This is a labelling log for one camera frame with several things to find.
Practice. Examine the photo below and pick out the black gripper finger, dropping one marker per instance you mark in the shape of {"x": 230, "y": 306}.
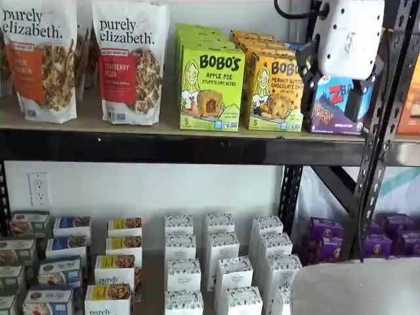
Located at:
{"x": 353, "y": 105}
{"x": 308, "y": 88}

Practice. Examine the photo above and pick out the white teal plastic sheet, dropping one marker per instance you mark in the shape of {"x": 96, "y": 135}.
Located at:
{"x": 321, "y": 203}

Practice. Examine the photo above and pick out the wooden shelf board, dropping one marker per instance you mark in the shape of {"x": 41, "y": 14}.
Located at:
{"x": 152, "y": 246}
{"x": 88, "y": 113}

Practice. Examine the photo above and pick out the blue label oatmeal box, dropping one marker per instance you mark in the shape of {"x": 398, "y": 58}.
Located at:
{"x": 67, "y": 246}
{"x": 59, "y": 272}
{"x": 47, "y": 302}
{"x": 72, "y": 226}

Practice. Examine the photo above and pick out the yellow label granola box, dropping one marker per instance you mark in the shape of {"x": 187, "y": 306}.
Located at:
{"x": 124, "y": 224}
{"x": 108, "y": 300}
{"x": 123, "y": 244}
{"x": 115, "y": 269}

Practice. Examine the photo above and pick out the white patterned carton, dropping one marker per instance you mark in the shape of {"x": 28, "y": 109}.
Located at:
{"x": 275, "y": 246}
{"x": 224, "y": 246}
{"x": 180, "y": 247}
{"x": 234, "y": 274}
{"x": 283, "y": 272}
{"x": 183, "y": 303}
{"x": 220, "y": 223}
{"x": 267, "y": 226}
{"x": 283, "y": 302}
{"x": 183, "y": 275}
{"x": 178, "y": 224}
{"x": 243, "y": 302}

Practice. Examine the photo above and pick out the black metal shelf rack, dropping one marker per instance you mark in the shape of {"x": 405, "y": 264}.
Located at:
{"x": 403, "y": 154}
{"x": 164, "y": 147}

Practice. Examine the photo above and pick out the orange snack box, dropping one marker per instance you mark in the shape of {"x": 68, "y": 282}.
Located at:
{"x": 410, "y": 108}

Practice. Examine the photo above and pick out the white granola bag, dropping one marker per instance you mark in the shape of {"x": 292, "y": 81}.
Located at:
{"x": 4, "y": 65}
{"x": 86, "y": 55}

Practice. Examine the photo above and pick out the purple snack box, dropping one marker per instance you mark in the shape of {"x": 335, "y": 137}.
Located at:
{"x": 325, "y": 251}
{"x": 408, "y": 244}
{"x": 326, "y": 228}
{"x": 398, "y": 223}
{"x": 379, "y": 246}

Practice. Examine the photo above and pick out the white wall outlet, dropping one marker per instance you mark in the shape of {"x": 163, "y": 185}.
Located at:
{"x": 38, "y": 190}

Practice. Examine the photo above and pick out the yellow Bobo's peanut butter box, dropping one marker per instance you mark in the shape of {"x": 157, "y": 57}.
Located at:
{"x": 249, "y": 35}
{"x": 275, "y": 95}
{"x": 262, "y": 43}
{"x": 272, "y": 50}

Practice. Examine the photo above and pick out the blue purple ZBar box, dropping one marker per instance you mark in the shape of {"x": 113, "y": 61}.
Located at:
{"x": 293, "y": 46}
{"x": 331, "y": 105}

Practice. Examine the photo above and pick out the red label granola bag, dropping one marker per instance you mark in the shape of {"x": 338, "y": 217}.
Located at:
{"x": 131, "y": 39}

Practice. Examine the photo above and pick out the green label oatmeal box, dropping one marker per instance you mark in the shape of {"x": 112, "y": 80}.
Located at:
{"x": 16, "y": 251}
{"x": 11, "y": 279}
{"x": 7, "y": 305}
{"x": 29, "y": 223}

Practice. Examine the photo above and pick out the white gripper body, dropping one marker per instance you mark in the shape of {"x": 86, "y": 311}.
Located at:
{"x": 348, "y": 36}

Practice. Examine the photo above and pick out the orange label granola bag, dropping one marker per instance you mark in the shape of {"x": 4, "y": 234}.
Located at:
{"x": 33, "y": 33}

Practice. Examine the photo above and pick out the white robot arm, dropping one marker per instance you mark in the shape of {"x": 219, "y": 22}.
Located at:
{"x": 354, "y": 288}

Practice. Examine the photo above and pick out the green Bobo's apple pie box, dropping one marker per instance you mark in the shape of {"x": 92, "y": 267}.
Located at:
{"x": 213, "y": 88}
{"x": 197, "y": 29}
{"x": 200, "y": 36}
{"x": 203, "y": 43}

